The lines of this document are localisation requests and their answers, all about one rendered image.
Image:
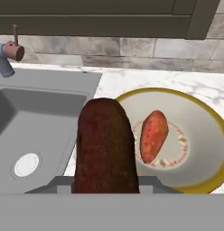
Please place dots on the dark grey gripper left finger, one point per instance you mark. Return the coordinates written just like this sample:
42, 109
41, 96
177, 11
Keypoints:
53, 186

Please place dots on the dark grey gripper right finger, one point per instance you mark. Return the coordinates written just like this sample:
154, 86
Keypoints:
154, 186

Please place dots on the orange sweet potato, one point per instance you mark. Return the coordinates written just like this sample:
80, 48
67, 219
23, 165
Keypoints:
153, 136

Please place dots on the grey metal sink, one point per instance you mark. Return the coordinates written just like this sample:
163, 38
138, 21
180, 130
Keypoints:
35, 120

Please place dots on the dark grey window frame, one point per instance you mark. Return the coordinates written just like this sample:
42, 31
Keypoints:
101, 18

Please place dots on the white bowl with yellow rim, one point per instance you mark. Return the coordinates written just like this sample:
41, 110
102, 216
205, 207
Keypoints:
195, 141

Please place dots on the dark brown sweet potato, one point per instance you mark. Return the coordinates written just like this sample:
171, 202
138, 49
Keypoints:
105, 147

